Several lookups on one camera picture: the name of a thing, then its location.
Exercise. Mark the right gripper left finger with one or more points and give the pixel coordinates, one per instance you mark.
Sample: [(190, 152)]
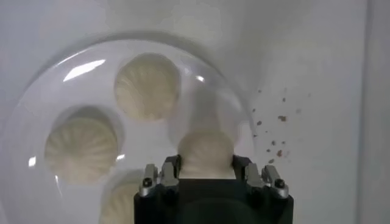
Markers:
[(158, 179)]

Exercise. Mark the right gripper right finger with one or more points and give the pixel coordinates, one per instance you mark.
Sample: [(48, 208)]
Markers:
[(262, 179)]

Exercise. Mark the white steamed baozi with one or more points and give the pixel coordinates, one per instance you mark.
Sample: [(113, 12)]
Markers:
[(205, 155), (82, 149), (147, 86), (120, 205)]

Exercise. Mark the brown crumb specks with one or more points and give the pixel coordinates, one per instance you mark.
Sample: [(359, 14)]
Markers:
[(282, 118)]

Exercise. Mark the white round plate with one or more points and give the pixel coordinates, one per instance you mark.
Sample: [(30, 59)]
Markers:
[(91, 91)]

